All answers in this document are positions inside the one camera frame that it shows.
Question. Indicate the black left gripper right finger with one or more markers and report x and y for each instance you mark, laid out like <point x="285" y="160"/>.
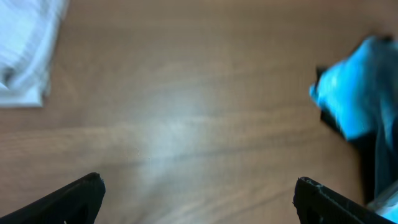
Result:
<point x="317" y="204"/>

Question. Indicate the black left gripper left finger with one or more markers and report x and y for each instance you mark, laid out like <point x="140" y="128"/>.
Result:
<point x="77" y="202"/>

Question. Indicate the black garment under t-shirt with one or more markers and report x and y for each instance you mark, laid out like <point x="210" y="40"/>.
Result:
<point x="363" y="146"/>

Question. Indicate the folded beige shorts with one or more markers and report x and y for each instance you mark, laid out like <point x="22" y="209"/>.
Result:
<point x="29" y="31"/>

